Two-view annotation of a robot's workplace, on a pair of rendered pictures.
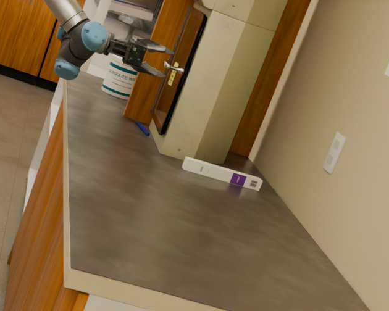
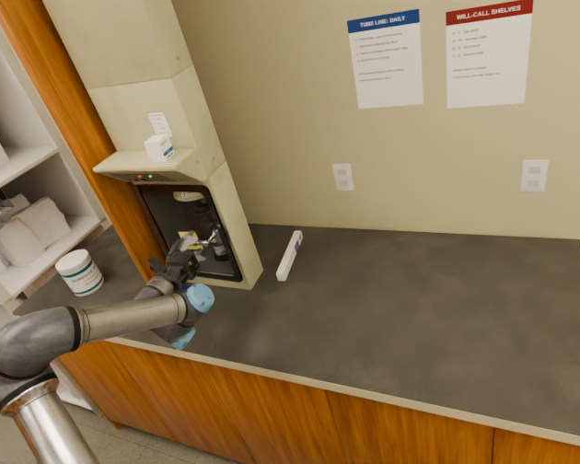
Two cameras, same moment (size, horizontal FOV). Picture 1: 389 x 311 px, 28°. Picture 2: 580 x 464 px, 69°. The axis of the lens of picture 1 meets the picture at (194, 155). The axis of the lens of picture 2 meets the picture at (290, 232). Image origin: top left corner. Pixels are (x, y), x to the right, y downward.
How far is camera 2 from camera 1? 1.66 m
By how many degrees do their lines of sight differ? 46
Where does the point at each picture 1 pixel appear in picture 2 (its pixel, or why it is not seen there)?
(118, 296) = not seen: outside the picture
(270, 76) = not seen: hidden behind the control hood
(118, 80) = (89, 278)
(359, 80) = (322, 124)
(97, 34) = (206, 294)
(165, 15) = (117, 211)
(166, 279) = (573, 364)
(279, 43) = not seen: hidden behind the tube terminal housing
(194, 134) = (254, 256)
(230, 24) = (221, 173)
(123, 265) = (571, 393)
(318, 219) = (369, 217)
